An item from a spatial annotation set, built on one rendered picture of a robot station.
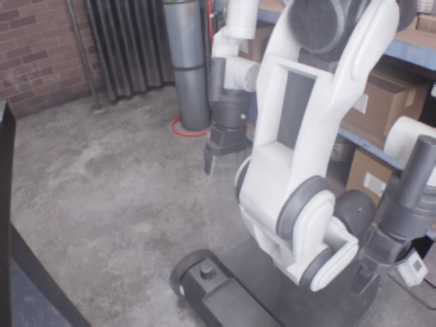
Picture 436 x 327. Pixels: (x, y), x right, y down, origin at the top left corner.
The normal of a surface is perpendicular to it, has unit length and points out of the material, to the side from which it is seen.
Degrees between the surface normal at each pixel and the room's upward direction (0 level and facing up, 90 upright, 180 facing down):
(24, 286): 90
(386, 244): 78
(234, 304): 0
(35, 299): 90
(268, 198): 66
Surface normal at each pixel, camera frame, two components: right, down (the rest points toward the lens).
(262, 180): -0.76, 0.04
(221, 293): -0.07, -0.80
